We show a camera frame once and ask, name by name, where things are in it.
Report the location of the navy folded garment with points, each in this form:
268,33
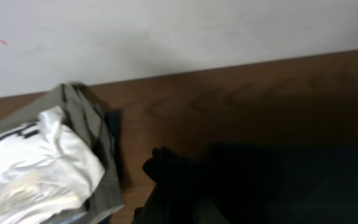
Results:
113,124

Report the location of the white folded shirt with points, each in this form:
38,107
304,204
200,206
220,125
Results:
45,168

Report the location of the olive grey folded garment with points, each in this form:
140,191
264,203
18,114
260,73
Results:
90,124

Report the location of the black t-shirt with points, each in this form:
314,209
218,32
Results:
237,183

